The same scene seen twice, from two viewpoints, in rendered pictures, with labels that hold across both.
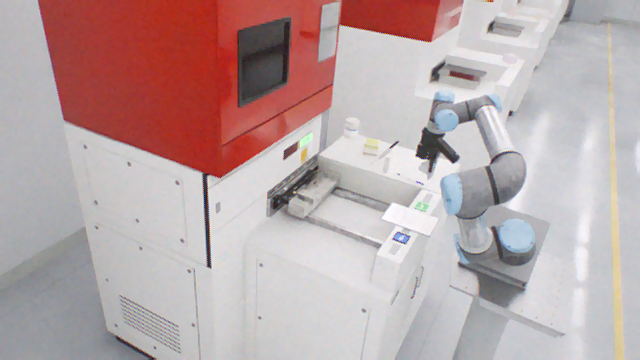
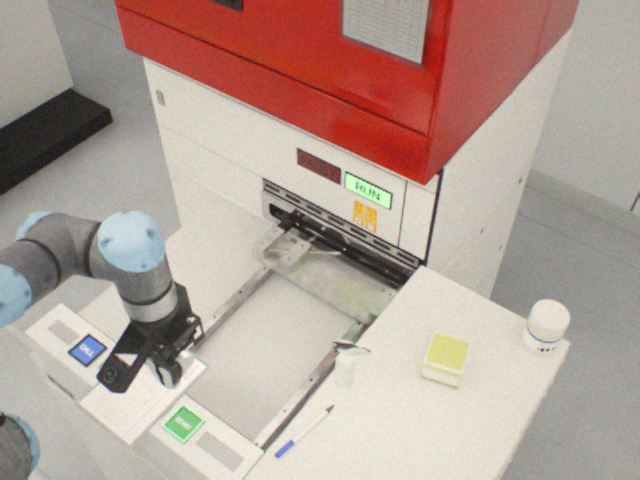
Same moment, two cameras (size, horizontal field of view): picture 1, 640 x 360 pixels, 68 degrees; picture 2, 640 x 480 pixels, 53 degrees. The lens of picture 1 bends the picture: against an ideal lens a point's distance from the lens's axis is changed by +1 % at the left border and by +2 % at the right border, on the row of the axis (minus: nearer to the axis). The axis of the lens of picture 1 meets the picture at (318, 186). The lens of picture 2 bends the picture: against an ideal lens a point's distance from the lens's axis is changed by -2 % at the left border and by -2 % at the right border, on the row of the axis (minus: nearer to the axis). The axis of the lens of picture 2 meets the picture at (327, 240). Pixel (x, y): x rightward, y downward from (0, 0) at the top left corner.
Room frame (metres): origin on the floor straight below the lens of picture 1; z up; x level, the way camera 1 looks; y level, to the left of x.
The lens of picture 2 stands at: (2.01, -0.92, 2.04)
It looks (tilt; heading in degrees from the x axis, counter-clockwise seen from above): 48 degrees down; 100
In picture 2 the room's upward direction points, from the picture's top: 1 degrees clockwise
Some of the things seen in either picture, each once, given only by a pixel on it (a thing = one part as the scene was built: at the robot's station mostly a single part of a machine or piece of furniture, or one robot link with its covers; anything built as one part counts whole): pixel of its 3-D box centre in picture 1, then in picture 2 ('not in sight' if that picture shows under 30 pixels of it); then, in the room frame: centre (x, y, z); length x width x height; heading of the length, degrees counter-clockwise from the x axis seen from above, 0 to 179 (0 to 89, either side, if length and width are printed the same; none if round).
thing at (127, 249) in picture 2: (442, 106); (134, 256); (1.67, -0.43, 1.41); 0.09 x 0.08 x 0.11; 177
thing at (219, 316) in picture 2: (335, 227); (228, 308); (1.63, -0.09, 0.84); 0.50 x 0.02 x 0.03; 65
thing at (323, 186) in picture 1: (315, 194); (322, 279); (1.83, 0.01, 0.87); 0.36 x 0.08 x 0.03; 155
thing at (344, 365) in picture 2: (384, 158); (350, 358); (1.94, -0.29, 1.03); 0.06 x 0.04 x 0.13; 65
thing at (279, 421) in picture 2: (360, 199); (323, 368); (1.87, -0.21, 0.84); 0.50 x 0.02 x 0.03; 65
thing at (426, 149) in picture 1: (431, 144); (163, 324); (1.67, -0.42, 1.25); 0.09 x 0.08 x 0.12; 65
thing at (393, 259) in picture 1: (409, 235); (142, 405); (1.55, -0.39, 0.89); 0.55 x 0.09 x 0.14; 155
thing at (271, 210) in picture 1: (294, 186); (334, 240); (1.84, 0.11, 0.89); 0.44 x 0.02 x 0.10; 155
